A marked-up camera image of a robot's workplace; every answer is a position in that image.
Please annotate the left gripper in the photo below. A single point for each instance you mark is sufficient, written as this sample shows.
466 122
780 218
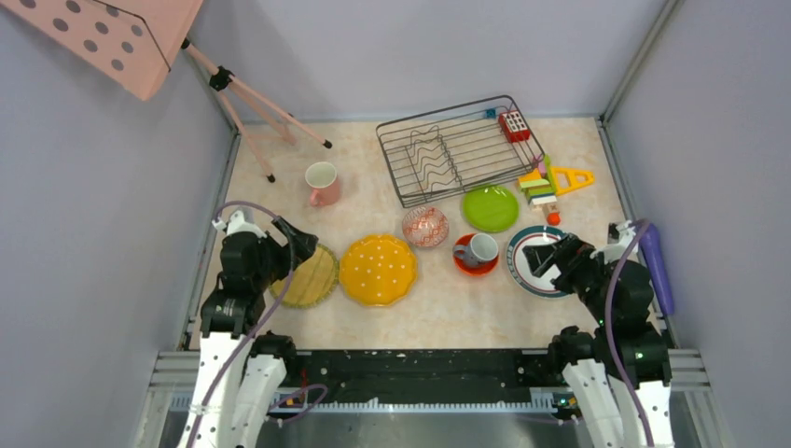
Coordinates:
304 244

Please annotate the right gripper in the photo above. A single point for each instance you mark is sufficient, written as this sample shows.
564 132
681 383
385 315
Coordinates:
572 252

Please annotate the grey mug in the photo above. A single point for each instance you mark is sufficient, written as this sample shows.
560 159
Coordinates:
479 250

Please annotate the orange bowl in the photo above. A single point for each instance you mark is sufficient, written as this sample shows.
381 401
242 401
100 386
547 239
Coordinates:
483 270

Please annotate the blue red patterned bowl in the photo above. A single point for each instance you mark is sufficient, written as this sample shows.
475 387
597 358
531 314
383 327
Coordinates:
425 226

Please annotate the black wire dish rack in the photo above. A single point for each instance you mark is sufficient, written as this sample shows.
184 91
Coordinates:
446 152

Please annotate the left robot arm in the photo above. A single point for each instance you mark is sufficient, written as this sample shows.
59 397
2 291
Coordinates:
241 368

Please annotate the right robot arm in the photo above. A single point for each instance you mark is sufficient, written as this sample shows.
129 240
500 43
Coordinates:
621 373

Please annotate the orange ball toy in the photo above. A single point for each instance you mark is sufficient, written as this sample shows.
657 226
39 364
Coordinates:
553 219

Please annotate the round bamboo tray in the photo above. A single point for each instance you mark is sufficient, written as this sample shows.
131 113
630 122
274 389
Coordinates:
314 280

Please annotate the white plate green rim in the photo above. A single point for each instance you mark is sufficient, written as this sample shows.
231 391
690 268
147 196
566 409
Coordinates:
518 266

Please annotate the colourful toy block stack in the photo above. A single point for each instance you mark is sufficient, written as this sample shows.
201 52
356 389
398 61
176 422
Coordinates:
538 189

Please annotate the pink mug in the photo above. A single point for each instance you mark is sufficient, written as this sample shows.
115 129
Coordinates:
323 179

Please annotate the yellow triangle toy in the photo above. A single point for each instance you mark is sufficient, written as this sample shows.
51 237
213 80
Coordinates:
566 180

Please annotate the yellow polka dot plate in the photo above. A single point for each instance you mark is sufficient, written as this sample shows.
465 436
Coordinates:
378 270

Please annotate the red toy block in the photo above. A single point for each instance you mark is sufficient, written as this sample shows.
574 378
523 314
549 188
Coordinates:
514 126

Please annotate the pink perforated stand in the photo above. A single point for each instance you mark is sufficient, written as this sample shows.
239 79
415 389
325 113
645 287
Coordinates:
136 43

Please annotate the purple handle tool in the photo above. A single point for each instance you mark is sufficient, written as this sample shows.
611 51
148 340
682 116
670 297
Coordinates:
650 247

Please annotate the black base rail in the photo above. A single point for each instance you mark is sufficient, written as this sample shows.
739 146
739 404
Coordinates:
432 377

